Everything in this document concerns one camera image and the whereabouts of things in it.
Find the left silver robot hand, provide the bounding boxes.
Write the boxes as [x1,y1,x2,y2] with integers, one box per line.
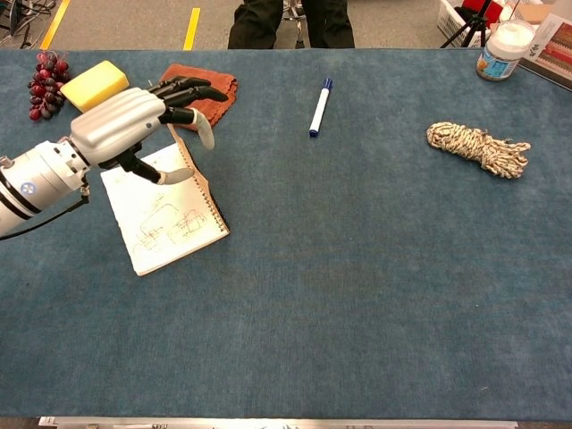
[70,75,230,187]

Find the yellow spiral notebook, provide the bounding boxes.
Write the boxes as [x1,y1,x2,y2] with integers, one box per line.
[100,123,231,277]

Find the brown cloth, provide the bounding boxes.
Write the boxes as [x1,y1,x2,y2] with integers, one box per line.
[159,63,240,132]

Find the yellow sponge block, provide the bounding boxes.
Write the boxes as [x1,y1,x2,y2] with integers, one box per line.
[59,60,131,114]

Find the dark red grape bunch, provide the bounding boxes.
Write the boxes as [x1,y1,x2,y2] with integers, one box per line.
[27,51,72,122]

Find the yellow floor tape strip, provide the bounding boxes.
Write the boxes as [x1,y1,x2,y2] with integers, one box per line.
[182,7,202,51]
[39,0,72,51]

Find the black trouser leg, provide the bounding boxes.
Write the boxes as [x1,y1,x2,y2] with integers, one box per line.
[301,0,357,49]
[227,0,286,50]

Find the metal stool base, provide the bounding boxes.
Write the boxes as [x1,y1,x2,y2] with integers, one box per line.
[281,0,310,49]

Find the white blue marker pen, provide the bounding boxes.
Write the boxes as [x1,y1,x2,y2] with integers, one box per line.
[308,78,334,139]

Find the white plastic basket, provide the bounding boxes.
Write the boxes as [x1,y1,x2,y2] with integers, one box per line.
[436,0,475,48]

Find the black tripod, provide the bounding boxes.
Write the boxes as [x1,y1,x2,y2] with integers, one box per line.
[440,0,493,49]

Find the white lidded jar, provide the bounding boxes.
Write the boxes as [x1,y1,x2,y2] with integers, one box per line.
[475,20,536,82]

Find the patterned print box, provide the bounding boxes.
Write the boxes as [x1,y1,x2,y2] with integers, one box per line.
[517,12,572,93]

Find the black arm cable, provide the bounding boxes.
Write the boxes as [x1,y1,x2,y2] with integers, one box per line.
[0,185,91,242]

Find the black floor cables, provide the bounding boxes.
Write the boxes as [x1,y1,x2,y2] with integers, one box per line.
[0,0,57,48]

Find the aluminium table edge rail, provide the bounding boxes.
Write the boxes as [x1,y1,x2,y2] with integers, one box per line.
[38,416,519,429]

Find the beige coiled rope bundle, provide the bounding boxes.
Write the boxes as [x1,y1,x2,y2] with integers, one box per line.
[425,122,532,180]

